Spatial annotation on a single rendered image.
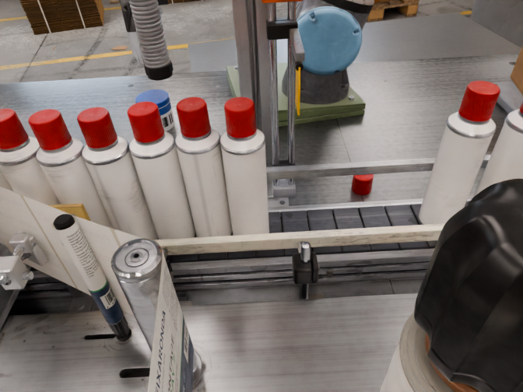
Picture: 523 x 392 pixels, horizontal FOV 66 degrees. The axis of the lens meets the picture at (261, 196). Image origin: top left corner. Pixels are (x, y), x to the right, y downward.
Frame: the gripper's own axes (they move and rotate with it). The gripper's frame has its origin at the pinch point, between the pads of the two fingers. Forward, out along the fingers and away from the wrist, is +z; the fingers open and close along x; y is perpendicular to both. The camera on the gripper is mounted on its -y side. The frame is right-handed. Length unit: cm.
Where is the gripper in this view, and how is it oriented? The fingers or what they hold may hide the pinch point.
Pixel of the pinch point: (139, 50)
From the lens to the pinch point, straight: 85.7
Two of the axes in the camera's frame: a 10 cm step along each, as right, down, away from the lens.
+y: 9.8, -1.6, 1.1
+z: 0.5, 7.4, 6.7
